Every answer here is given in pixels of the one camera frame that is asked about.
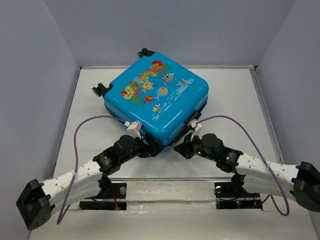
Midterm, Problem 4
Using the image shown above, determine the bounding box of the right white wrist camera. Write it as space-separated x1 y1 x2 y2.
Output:
190 119 203 141

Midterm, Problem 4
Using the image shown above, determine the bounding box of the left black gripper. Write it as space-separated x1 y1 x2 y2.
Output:
119 132 164 164

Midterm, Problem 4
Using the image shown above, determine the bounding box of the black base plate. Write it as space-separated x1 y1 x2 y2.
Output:
78 182 127 211
213 181 263 210

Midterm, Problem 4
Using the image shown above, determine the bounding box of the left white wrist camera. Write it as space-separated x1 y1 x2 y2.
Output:
124 120 142 139

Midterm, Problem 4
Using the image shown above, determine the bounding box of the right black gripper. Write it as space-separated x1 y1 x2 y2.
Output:
173 132 218 162

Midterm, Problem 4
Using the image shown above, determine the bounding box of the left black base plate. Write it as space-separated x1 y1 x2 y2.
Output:
78 182 127 211

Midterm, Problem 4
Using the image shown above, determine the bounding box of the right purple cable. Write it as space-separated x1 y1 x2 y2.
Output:
197 114 291 217

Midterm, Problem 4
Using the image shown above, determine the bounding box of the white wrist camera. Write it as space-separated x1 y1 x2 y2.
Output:
124 120 142 139
190 119 203 141

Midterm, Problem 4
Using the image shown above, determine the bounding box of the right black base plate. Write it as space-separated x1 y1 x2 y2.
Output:
213 181 263 210

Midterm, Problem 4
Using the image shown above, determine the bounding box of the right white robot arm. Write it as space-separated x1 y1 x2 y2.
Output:
174 133 320 213

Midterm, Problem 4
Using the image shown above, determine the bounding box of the blue hard-shell suitcase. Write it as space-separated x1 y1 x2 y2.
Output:
92 48 209 146

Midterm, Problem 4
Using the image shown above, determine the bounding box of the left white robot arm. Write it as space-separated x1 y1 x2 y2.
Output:
16 134 165 231

